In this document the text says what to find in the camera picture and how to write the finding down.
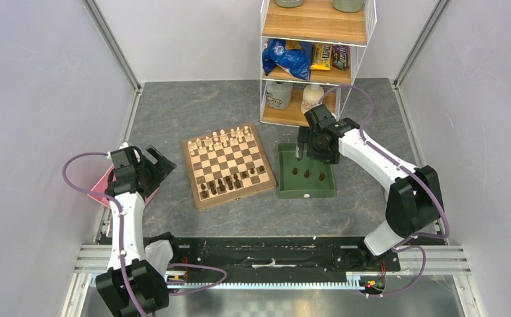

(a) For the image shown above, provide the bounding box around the wooden chess board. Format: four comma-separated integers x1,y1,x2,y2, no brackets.
182,123,277,210

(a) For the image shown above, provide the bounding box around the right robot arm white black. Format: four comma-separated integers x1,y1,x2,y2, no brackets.
295,104,445,270

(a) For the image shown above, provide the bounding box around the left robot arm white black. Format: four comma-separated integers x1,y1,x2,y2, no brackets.
96,145,177,316

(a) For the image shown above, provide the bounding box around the pink box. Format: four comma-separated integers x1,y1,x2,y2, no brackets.
87,166,159,209

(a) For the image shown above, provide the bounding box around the green tray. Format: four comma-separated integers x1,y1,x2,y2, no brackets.
278,142,336,199

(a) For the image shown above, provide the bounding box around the cream patterned bottle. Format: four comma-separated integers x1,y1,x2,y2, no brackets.
300,84,325,114

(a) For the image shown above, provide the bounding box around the clear patterned jug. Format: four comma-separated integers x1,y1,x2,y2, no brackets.
265,81,294,110

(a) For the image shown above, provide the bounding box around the blue snack bag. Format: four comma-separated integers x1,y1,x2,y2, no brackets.
262,38,313,81

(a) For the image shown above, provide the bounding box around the yellow candy bag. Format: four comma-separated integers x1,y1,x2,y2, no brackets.
310,43,333,71

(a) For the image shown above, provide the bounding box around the brown candy bag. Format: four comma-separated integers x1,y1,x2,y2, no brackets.
332,44,350,71

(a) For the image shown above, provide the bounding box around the green glass jar right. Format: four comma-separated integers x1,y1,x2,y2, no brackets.
333,0,365,13

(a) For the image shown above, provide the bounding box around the green glass jar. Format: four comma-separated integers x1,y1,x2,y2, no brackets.
333,0,365,13
275,0,304,9

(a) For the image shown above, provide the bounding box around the green glass jar left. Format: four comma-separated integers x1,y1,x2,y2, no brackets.
275,0,304,9

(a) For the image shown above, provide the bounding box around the wire shelf with wood boards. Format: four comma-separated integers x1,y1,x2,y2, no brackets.
260,1,377,126

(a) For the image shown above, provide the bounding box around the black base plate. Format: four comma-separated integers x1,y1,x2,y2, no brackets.
146,236,401,272

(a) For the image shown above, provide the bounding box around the aluminium rail frame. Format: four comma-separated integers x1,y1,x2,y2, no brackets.
73,244,473,290

